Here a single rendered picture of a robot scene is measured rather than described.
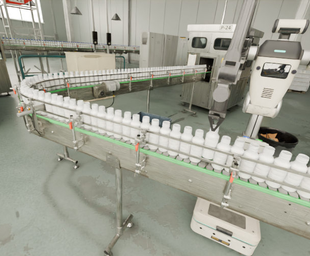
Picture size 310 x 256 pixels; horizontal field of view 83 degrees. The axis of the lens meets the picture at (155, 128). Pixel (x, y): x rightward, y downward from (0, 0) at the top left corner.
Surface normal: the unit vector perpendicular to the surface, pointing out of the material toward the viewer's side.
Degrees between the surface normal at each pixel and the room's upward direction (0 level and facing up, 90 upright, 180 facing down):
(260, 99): 90
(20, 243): 0
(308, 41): 90
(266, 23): 90
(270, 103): 90
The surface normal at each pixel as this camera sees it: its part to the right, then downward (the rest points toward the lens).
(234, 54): -0.34, -0.09
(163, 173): -0.42, 0.36
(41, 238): 0.07, -0.90
